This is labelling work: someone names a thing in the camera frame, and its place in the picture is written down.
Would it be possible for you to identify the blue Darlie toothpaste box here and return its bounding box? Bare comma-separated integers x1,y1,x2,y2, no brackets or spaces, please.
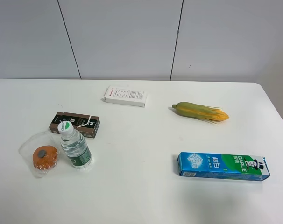
177,152,270,181

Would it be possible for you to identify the orange pastry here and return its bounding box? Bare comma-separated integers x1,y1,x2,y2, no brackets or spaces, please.
18,131,60,178

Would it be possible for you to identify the brown coffee capsule box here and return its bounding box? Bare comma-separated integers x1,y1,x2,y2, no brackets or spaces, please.
49,112,100,139

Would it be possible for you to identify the white cardboard box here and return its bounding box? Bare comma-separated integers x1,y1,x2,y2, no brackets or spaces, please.
103,86,147,107

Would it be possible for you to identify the clear water bottle green label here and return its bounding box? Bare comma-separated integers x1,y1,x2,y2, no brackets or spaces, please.
57,121,92,169

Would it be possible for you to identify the toy corn cob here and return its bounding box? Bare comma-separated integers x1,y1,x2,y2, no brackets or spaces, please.
171,102,229,123

